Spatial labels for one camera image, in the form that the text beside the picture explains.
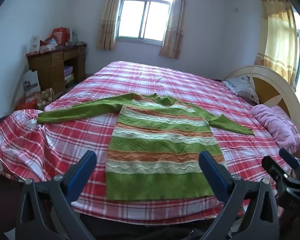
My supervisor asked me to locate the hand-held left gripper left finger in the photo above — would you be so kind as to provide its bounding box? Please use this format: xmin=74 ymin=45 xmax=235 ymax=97
xmin=19 ymin=150 xmax=98 ymax=240

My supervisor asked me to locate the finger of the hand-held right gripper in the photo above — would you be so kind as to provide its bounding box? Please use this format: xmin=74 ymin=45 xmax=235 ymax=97
xmin=262 ymin=156 xmax=287 ymax=182
xmin=279 ymin=148 xmax=300 ymax=169

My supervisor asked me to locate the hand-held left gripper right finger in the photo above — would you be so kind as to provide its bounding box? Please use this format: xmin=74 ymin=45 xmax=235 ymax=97
xmin=199 ymin=150 xmax=280 ymax=240

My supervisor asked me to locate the green striped knit sweater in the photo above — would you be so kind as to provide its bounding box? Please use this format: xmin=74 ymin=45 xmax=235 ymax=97
xmin=37 ymin=93 xmax=255 ymax=202

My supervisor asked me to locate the red plaid bed sheet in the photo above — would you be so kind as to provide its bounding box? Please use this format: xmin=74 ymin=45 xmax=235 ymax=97
xmin=0 ymin=60 xmax=300 ymax=227

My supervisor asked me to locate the pink pillow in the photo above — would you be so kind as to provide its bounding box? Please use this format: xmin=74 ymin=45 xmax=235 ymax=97
xmin=251 ymin=104 xmax=300 ymax=153

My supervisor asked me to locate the cream wooden headboard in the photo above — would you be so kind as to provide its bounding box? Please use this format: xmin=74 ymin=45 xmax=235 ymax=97
xmin=225 ymin=65 xmax=300 ymax=155

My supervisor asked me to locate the patterned gift bag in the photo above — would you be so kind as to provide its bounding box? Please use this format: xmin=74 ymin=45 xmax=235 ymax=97
xmin=36 ymin=88 xmax=55 ymax=110

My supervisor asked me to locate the floral pillow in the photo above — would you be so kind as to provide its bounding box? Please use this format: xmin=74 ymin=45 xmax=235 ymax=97
xmin=222 ymin=74 xmax=260 ymax=105

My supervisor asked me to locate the red plastic bag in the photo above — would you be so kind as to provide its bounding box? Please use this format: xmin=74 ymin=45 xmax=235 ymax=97
xmin=15 ymin=99 xmax=38 ymax=111

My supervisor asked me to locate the stack of flat boxes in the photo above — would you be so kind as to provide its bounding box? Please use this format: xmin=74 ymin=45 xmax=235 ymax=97
xmin=64 ymin=66 xmax=74 ymax=88

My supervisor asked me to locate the white paper shopping bag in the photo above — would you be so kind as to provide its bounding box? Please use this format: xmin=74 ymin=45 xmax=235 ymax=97
xmin=22 ymin=70 xmax=41 ymax=97

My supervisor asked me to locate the brown wooden desk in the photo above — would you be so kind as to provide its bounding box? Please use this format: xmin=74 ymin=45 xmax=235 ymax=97
xmin=26 ymin=44 xmax=87 ymax=98

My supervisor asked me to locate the yellow curtain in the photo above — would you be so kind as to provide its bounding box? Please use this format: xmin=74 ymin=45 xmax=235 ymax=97
xmin=254 ymin=0 xmax=298 ymax=92

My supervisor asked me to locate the white upright card box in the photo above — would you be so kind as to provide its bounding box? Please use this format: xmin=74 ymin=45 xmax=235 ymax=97
xmin=30 ymin=35 xmax=40 ymax=53

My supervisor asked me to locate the beige checked curtain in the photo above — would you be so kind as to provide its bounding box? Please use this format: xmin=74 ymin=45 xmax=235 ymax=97
xmin=159 ymin=0 xmax=190 ymax=59
xmin=96 ymin=0 xmax=125 ymax=50

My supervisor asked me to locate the grey framed window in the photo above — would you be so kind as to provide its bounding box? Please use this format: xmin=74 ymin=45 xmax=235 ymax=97
xmin=116 ymin=0 xmax=172 ymax=42

